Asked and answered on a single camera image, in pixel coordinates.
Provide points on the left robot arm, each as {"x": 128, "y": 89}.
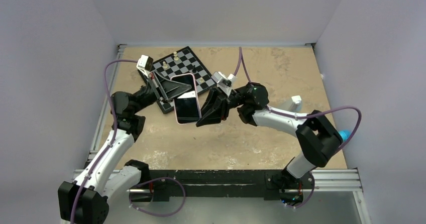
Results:
{"x": 88, "y": 197}

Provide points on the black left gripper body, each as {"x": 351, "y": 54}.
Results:
{"x": 158, "y": 92}

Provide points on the white spray bottle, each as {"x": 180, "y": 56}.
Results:
{"x": 292, "y": 104}

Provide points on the black and white chessboard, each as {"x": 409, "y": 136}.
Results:
{"x": 187, "y": 58}

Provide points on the black bare phone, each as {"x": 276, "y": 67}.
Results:
{"x": 187, "y": 108}

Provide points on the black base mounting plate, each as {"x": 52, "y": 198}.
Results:
{"x": 267, "y": 184}

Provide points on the white chess pawn far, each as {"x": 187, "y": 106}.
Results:
{"x": 175, "y": 56}

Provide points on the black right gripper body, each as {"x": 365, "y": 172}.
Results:
{"x": 234, "y": 99}

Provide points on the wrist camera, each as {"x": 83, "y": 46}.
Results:
{"x": 144, "y": 65}
{"x": 225, "y": 84}

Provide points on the aluminium table frame rail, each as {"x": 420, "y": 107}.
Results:
{"x": 109, "y": 74}

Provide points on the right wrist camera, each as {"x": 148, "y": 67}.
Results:
{"x": 225, "y": 84}

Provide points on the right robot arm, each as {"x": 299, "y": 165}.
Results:
{"x": 317, "y": 137}

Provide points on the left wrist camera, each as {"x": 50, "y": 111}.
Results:
{"x": 144, "y": 65}

